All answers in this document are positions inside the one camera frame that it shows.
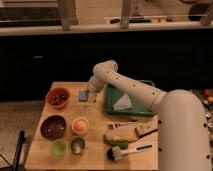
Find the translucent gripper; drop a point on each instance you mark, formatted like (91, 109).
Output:
(92, 96)

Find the blue sponge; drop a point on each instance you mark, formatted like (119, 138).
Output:
(83, 95)

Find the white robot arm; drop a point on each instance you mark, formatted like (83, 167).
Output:
(183, 137)

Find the small bowl with orange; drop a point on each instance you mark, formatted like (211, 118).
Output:
(80, 126)

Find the orange bowl with beans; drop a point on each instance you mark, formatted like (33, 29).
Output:
(57, 97)

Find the purple bowl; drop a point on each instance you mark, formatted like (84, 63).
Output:
(53, 127)

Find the green plastic tray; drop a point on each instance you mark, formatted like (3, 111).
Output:
(112, 94)

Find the grey folded cloth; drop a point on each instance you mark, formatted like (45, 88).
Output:
(123, 103)

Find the metal fork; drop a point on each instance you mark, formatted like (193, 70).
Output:
(116, 125)

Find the yellow corn cob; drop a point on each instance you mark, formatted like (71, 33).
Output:
(120, 135)

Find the green pepper toy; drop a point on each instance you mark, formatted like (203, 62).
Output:
(113, 143)

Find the green plastic cup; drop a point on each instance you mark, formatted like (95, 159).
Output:
(58, 147)

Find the black stand pole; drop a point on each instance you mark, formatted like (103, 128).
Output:
(20, 142)

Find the spice bottles cluster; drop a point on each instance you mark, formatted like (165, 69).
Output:
(207, 101)

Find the wooden block with black handle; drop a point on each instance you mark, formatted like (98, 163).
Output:
(144, 129)

